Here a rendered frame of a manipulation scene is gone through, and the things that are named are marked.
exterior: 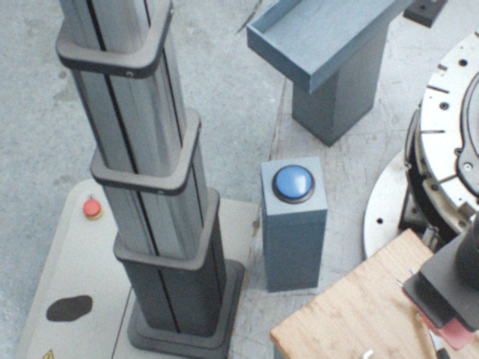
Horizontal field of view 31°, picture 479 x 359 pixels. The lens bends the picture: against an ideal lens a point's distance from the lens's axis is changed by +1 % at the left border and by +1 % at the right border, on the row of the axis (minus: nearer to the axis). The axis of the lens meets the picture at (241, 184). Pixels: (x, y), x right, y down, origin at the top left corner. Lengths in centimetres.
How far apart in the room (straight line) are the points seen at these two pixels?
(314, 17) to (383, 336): 44
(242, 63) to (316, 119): 109
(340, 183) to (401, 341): 43
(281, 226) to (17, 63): 155
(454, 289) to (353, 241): 54
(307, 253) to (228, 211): 76
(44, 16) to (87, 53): 160
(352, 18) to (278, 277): 35
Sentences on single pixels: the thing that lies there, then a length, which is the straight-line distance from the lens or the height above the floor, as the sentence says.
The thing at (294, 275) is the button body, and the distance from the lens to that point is 115.
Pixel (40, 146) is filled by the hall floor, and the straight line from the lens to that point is 228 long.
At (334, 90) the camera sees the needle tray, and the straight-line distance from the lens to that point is 117.
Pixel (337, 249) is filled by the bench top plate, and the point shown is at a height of 78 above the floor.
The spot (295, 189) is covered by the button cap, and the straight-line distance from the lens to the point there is 97.
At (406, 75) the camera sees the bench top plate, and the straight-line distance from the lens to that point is 138.
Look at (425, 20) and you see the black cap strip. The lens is 143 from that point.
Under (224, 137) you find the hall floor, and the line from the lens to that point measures 222.
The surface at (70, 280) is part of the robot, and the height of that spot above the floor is 26.
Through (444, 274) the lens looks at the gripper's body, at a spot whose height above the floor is 126.
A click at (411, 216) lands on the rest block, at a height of 84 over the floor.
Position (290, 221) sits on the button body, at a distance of 99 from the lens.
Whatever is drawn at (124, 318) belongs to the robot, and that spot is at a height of 26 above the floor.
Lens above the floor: 191
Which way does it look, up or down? 63 degrees down
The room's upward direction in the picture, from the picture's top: 4 degrees counter-clockwise
